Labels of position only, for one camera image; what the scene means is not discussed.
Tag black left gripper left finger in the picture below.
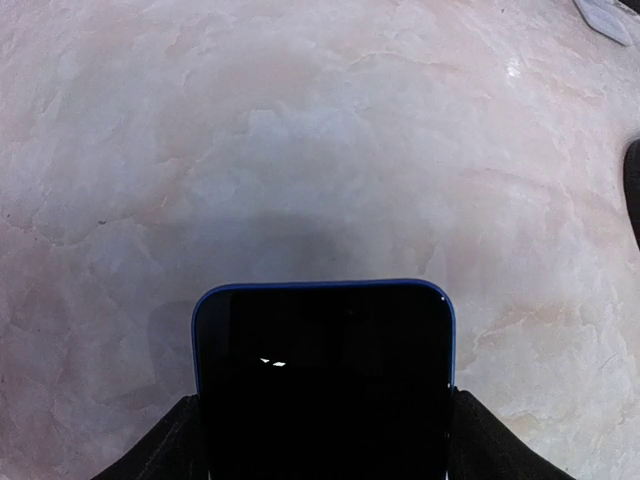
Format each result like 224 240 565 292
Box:
94 395 208 480

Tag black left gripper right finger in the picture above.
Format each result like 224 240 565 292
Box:
447 389 572 480

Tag black phone blue edge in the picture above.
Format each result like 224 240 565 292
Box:
192 279 456 479

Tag black round-base stand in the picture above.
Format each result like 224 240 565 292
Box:
623 139 640 245

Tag white folding phone stand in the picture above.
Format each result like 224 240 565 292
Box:
573 0 633 47

